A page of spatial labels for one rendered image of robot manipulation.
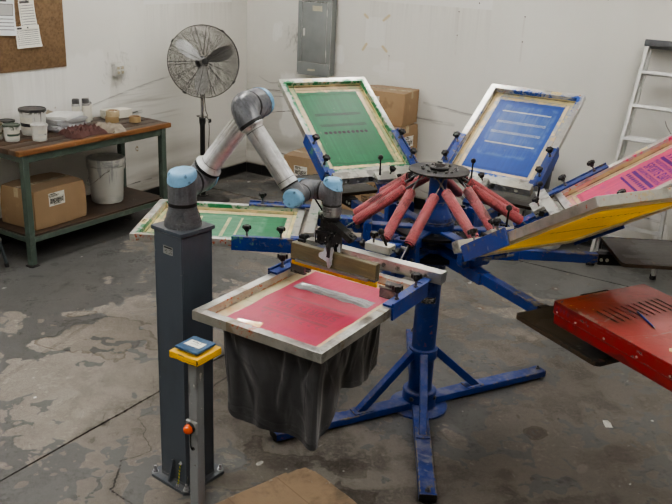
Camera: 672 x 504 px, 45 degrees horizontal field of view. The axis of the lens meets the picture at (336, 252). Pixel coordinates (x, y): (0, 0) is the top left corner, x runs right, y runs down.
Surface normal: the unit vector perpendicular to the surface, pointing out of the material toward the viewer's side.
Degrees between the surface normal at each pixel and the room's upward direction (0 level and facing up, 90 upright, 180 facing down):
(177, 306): 90
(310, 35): 90
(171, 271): 90
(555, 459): 0
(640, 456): 0
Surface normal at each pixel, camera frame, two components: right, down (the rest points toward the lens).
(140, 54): 0.84, 0.22
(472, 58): -0.54, 0.26
